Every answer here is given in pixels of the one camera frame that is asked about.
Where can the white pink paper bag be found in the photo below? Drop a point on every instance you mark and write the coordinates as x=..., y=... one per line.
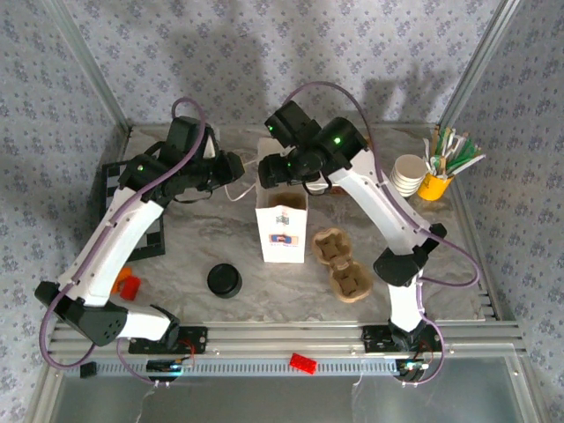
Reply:
x=282, y=229

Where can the brown cardboard cup carrier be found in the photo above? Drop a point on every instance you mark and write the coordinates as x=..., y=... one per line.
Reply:
x=343, y=266

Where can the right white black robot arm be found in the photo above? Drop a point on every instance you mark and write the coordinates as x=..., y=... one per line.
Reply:
x=379, y=207

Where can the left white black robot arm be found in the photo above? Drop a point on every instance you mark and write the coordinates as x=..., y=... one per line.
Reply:
x=123, y=229

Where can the black grey checkerboard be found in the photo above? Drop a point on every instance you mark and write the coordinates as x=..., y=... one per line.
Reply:
x=110, y=185

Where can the white paper cup stack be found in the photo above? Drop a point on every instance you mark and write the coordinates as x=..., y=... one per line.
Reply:
x=410, y=176

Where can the black plastic cup lid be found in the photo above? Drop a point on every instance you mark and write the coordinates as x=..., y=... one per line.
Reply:
x=224, y=277

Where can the yellow stirrer holder cup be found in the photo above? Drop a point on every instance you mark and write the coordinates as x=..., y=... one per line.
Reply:
x=434, y=187

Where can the wooden stir stick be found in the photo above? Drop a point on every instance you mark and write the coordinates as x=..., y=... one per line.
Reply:
x=446, y=141

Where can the red plastic block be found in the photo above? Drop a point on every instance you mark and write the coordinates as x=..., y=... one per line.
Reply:
x=131, y=290

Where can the white green wrapped stirrer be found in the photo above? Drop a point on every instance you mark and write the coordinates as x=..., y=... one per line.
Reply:
x=456, y=145

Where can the red toy brick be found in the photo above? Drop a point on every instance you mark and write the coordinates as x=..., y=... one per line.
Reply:
x=303, y=364

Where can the small black block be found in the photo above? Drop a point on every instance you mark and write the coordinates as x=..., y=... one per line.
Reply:
x=88, y=370

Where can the aluminium frame post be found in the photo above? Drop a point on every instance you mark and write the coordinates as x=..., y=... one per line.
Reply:
x=478, y=57
x=88, y=66

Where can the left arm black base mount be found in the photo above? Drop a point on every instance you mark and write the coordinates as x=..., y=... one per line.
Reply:
x=194, y=339

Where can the aluminium mounting rail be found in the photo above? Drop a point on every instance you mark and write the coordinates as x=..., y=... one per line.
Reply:
x=282, y=337

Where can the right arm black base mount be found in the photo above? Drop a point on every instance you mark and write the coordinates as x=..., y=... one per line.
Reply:
x=376, y=341

